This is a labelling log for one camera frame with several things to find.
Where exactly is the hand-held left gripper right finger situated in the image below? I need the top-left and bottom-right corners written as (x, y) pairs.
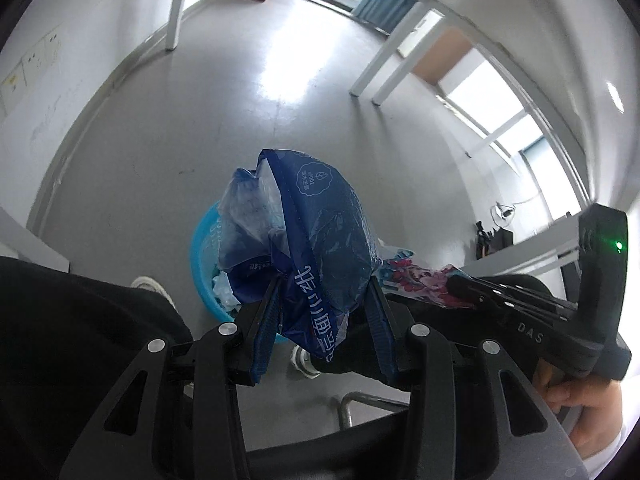
top-left (364, 277), bottom-right (591, 480)

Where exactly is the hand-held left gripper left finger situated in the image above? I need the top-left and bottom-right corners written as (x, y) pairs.
top-left (59, 277), bottom-right (282, 480)

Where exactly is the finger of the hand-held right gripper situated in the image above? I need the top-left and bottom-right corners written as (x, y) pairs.
top-left (447, 276), bottom-right (577, 311)
top-left (450, 287), bottom-right (574, 320)

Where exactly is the floral printed plastic wrapper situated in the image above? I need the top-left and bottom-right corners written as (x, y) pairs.
top-left (377, 247), bottom-right (477, 311)

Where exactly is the blue plastic mesh basket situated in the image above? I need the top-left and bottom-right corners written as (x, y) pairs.
top-left (190, 199), bottom-right (292, 347)

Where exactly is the blue plastic packaging bag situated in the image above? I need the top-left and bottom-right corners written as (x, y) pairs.
top-left (217, 147), bottom-right (383, 365)

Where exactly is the person's right forearm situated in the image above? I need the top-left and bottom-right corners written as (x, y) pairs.
top-left (584, 430), bottom-right (628, 480)

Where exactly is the person's right hand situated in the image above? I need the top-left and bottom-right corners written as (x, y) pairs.
top-left (536, 360), bottom-right (624, 461)

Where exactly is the white table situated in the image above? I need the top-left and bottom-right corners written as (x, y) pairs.
top-left (457, 210), bottom-right (583, 273)

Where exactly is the white right sneaker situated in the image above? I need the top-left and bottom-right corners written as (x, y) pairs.
top-left (288, 344), bottom-right (324, 382)

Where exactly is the white sneaker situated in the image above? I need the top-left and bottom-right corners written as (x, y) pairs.
top-left (288, 344), bottom-right (324, 382)
top-left (131, 275), bottom-right (178, 312)

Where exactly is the black device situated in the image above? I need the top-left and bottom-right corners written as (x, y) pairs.
top-left (474, 220), bottom-right (516, 261)

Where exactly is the white crumpled paper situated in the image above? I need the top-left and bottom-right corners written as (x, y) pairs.
top-left (211, 270), bottom-right (244, 311)

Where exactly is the white left sneaker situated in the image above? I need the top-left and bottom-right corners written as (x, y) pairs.
top-left (131, 275), bottom-right (178, 312)

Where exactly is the blue curtain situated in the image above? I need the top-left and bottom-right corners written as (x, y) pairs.
top-left (354, 0), bottom-right (417, 37)
top-left (519, 136), bottom-right (547, 162)

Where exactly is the brown wooden panel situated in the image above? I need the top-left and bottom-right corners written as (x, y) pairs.
top-left (400, 41), bottom-right (474, 87)

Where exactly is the white power cable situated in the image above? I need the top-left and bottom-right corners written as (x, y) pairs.
top-left (491, 194), bottom-right (542, 222)

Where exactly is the white wall socket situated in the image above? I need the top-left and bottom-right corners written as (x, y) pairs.
top-left (20, 34), bottom-right (62, 75)

